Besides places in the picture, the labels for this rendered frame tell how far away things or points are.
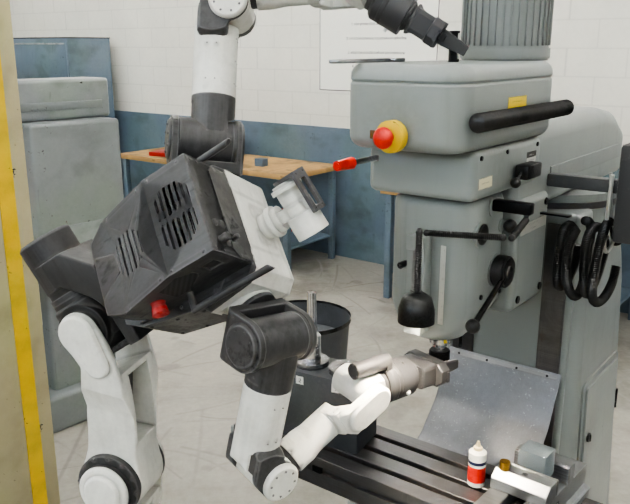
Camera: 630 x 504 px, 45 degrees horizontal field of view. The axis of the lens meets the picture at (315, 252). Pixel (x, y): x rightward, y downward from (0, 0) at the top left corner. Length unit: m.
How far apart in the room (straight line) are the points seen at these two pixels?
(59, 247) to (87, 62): 7.19
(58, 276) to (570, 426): 1.33
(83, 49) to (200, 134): 7.23
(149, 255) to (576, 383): 1.20
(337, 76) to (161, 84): 2.34
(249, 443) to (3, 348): 1.71
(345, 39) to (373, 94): 5.44
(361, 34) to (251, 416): 5.60
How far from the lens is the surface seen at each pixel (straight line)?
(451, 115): 1.38
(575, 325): 2.02
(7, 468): 3.18
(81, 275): 1.56
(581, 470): 1.83
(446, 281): 1.57
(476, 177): 1.47
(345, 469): 1.87
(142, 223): 1.38
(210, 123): 1.53
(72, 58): 8.63
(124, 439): 1.68
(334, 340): 3.63
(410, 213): 1.58
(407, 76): 1.40
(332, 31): 6.96
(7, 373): 3.04
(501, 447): 2.06
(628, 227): 1.72
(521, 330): 2.06
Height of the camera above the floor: 1.92
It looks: 15 degrees down
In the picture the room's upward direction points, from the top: straight up
